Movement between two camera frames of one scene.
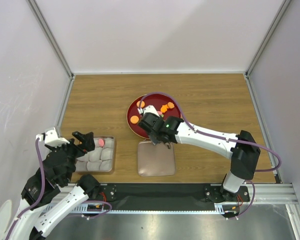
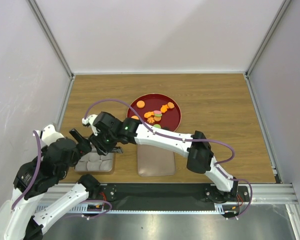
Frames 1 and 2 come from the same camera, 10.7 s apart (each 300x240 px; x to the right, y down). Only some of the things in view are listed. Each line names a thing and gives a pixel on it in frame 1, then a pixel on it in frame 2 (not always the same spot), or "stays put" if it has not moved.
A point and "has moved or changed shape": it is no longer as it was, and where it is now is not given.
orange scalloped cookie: x=170 y=105 stays put
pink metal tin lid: x=155 y=160 stays put
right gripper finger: x=154 y=138 → x=101 y=149
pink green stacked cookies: x=160 y=113 stays put
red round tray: x=166 y=106 stays put
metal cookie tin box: x=101 y=158 stays put
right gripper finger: x=166 y=139 → x=111 y=146
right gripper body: x=162 y=119 → x=104 y=139
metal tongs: x=169 y=144 has moved or changed shape
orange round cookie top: x=142 y=104 stays put
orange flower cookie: x=164 y=108 stays put
